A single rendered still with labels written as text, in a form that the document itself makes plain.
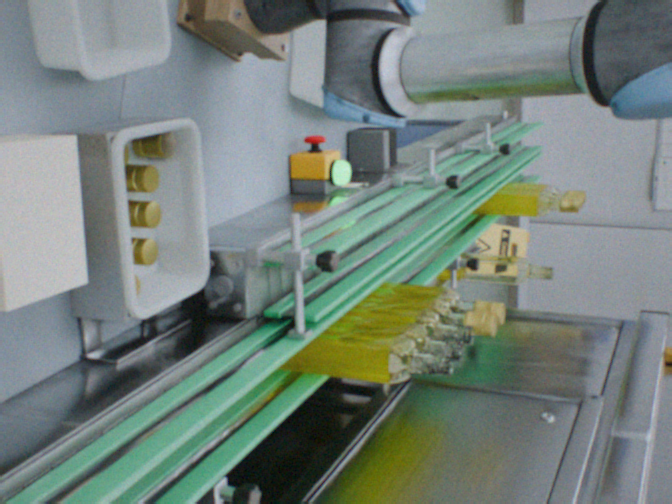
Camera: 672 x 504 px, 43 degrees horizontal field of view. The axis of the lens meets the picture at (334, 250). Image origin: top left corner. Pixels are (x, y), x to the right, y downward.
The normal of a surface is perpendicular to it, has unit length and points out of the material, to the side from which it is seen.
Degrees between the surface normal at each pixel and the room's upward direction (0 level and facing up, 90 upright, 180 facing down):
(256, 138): 0
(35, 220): 0
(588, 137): 90
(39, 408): 90
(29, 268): 0
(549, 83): 103
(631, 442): 90
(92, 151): 90
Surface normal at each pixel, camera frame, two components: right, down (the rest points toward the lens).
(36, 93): 0.92, 0.07
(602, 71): -0.62, 0.51
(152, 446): -0.04, -0.97
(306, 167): -0.39, 0.24
